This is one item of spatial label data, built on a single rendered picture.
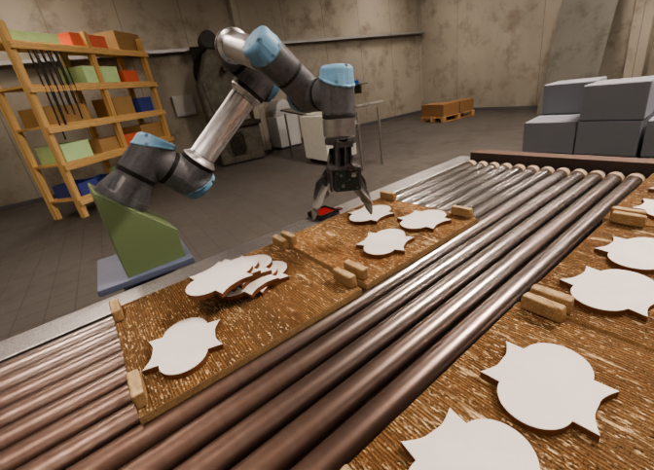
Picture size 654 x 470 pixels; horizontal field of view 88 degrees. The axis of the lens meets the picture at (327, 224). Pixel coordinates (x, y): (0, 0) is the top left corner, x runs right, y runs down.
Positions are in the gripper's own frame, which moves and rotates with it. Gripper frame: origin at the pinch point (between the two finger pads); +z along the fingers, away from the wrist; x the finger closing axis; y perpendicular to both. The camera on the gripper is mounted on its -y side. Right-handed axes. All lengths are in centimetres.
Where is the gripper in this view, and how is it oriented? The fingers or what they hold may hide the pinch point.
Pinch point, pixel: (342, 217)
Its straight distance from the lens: 86.6
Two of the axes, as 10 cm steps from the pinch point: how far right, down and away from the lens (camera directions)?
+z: 0.6, 9.4, 3.3
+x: 9.8, -1.1, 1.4
